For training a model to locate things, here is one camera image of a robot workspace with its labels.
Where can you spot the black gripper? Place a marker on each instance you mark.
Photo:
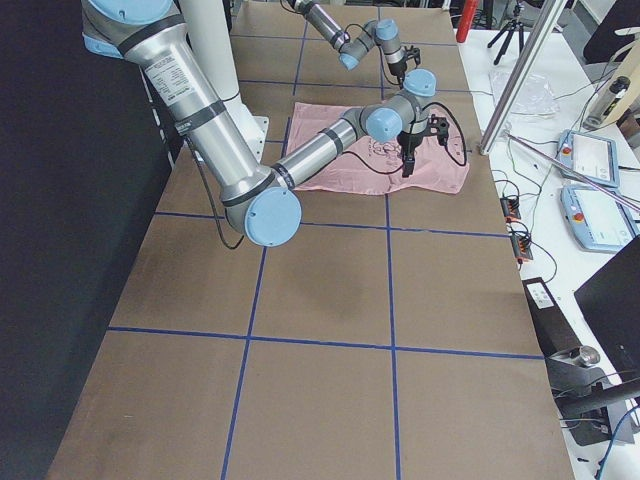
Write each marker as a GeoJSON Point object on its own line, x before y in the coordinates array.
{"type": "Point", "coordinates": [397, 69]}
{"type": "Point", "coordinates": [411, 139]}

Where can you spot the aluminium frame post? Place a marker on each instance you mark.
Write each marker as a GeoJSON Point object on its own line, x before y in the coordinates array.
{"type": "Point", "coordinates": [550, 14]}

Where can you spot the red fire extinguisher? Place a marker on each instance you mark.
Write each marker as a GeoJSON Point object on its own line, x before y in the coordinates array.
{"type": "Point", "coordinates": [466, 20]}

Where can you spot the black box with label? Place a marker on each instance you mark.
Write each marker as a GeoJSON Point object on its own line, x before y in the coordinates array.
{"type": "Point", "coordinates": [553, 331]}

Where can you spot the orange connector block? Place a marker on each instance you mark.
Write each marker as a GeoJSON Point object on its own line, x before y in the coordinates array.
{"type": "Point", "coordinates": [519, 233]}

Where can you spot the clear plastic bag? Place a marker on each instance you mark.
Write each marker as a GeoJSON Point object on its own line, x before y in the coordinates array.
{"type": "Point", "coordinates": [535, 97]}

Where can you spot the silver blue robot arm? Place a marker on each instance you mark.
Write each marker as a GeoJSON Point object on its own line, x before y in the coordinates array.
{"type": "Point", "coordinates": [382, 34]}
{"type": "Point", "coordinates": [259, 200]}

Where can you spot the blue teach pendant near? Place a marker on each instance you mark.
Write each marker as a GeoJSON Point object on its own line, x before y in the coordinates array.
{"type": "Point", "coordinates": [597, 222]}

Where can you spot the blue teach pendant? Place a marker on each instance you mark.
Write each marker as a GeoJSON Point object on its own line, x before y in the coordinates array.
{"type": "Point", "coordinates": [589, 155]}
{"type": "Point", "coordinates": [597, 222]}

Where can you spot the long reach stick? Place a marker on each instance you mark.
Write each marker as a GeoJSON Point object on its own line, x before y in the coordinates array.
{"type": "Point", "coordinates": [582, 178]}

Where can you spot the blue teach pendant far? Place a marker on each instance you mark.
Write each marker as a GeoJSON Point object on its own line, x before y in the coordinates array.
{"type": "Point", "coordinates": [589, 155]}

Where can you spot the black camera tripod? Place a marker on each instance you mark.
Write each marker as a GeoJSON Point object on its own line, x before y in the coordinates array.
{"type": "Point", "coordinates": [513, 27]}

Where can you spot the pink printed t-shirt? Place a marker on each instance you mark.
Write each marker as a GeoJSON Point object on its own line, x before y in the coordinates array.
{"type": "Point", "coordinates": [370, 167]}

